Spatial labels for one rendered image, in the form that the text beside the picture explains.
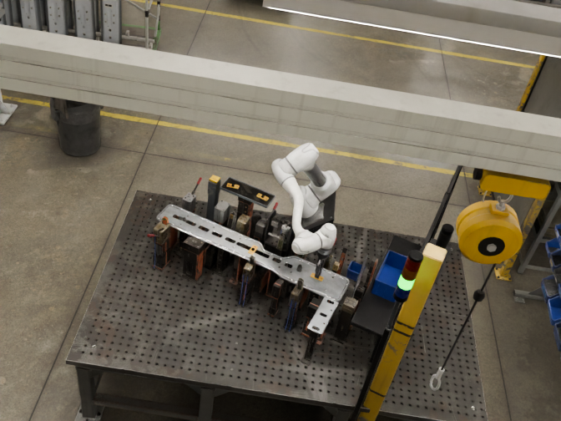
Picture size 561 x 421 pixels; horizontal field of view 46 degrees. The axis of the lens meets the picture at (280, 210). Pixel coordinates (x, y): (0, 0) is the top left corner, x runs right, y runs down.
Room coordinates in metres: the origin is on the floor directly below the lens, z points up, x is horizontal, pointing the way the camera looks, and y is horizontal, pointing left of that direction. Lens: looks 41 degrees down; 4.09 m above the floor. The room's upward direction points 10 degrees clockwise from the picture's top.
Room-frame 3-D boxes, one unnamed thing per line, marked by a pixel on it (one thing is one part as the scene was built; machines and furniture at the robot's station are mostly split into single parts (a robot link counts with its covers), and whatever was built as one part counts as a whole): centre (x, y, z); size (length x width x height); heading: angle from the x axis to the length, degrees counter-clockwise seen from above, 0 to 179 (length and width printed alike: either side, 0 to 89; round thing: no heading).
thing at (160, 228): (3.10, 0.75, 0.88); 0.15 x 0.11 x 0.36; 162
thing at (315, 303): (2.75, -0.32, 0.84); 0.11 x 0.10 x 0.28; 162
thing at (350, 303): (2.74, -0.53, 0.88); 0.08 x 0.08 x 0.36; 72
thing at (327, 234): (2.94, -0.30, 1.38); 0.13 x 0.11 x 0.16; 129
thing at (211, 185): (3.57, 0.49, 0.92); 0.08 x 0.08 x 0.44; 72
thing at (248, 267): (2.91, 0.13, 0.87); 0.12 x 0.09 x 0.35; 162
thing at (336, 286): (3.09, 0.16, 1.00); 1.38 x 0.22 x 0.02; 72
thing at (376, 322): (3.00, -0.78, 1.01); 0.90 x 0.22 x 0.03; 162
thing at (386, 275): (2.99, -0.78, 1.09); 0.30 x 0.17 x 0.13; 162
